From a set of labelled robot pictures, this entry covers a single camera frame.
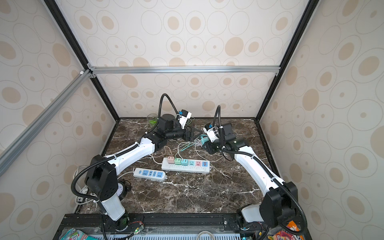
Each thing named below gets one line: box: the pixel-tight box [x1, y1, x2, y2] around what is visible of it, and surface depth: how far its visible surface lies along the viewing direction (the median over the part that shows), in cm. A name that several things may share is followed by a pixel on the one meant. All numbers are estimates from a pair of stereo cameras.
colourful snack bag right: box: [267, 220, 305, 240], surface depth 69 cm
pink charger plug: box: [167, 156, 175, 164], surface depth 91 cm
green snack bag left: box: [59, 227, 101, 240], surface depth 71 cm
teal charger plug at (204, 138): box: [199, 134, 210, 145], surface depth 81 cm
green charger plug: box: [174, 157, 182, 165], surface depth 90 cm
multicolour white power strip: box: [161, 157, 211, 174], surface depth 93 cm
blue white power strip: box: [133, 168, 168, 181], surface depth 89 cm
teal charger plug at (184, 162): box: [181, 158, 189, 166], surface depth 89 cm
